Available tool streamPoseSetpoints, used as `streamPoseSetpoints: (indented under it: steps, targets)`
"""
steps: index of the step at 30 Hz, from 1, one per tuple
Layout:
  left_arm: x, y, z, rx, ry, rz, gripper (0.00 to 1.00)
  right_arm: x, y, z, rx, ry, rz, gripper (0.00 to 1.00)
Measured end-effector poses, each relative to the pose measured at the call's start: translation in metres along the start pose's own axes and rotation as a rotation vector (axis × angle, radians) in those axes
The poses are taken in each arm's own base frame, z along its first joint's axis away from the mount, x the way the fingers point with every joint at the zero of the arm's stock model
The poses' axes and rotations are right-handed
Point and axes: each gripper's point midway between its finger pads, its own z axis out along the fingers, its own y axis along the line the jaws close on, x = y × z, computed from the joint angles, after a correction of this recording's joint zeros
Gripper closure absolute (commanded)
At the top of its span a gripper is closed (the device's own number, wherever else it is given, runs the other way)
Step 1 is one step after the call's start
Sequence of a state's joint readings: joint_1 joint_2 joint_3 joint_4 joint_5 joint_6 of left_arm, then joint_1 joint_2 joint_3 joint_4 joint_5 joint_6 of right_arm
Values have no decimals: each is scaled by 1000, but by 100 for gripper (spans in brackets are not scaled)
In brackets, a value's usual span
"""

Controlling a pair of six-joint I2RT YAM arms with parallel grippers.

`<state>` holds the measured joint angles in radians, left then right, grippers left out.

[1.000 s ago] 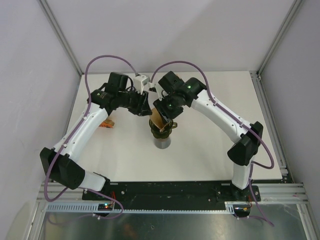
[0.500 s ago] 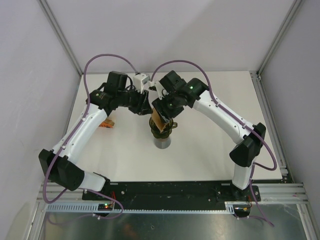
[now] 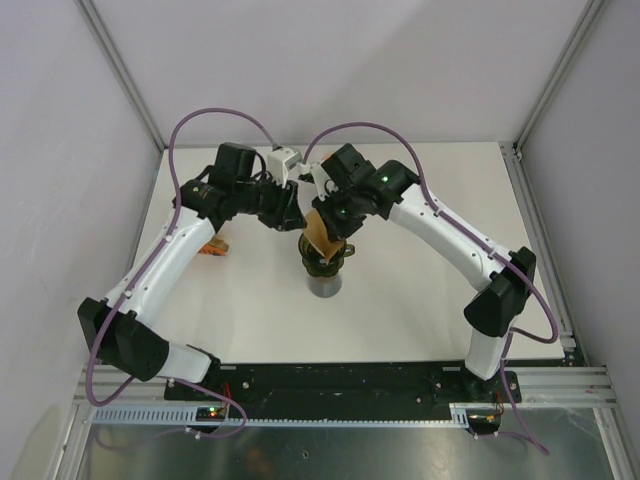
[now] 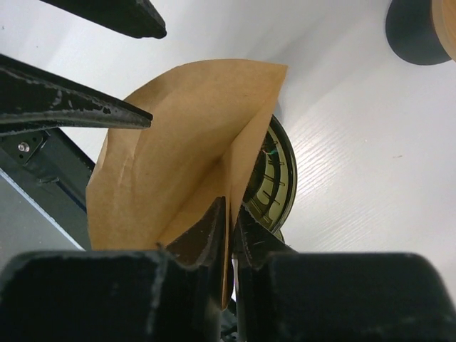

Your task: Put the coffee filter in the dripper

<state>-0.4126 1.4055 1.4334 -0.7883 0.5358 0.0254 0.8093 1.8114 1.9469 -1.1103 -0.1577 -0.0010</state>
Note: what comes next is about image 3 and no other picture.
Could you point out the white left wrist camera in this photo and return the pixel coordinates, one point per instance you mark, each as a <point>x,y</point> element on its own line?
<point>280,161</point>

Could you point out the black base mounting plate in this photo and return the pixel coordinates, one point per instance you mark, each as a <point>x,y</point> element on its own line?
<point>351,392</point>

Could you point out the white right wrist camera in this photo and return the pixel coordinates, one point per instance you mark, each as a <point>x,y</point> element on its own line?
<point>316,175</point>

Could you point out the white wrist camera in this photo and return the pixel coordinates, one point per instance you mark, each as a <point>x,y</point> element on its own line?
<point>316,175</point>
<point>280,161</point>

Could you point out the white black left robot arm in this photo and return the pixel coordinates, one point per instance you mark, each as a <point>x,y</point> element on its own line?
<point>120,328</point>

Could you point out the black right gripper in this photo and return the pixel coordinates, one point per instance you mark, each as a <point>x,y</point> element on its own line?
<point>339,230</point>

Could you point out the aluminium corner post right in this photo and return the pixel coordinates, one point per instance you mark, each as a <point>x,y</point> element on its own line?
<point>577,40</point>

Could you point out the green glass cone dripper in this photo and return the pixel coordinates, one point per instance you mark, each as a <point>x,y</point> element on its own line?
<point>317,265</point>

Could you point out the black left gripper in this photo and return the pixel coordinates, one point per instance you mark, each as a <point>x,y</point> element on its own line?
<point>294,219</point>

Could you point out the aluminium corner post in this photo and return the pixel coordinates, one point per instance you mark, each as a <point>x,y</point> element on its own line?
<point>577,40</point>
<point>115,61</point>

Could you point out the aluminium corner post left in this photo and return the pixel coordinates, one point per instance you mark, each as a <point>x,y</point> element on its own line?
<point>115,61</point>

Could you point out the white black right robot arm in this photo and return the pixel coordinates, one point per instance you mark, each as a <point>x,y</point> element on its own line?
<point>350,189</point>

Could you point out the dark glass jar wooden band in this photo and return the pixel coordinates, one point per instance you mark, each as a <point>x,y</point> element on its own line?
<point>324,287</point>

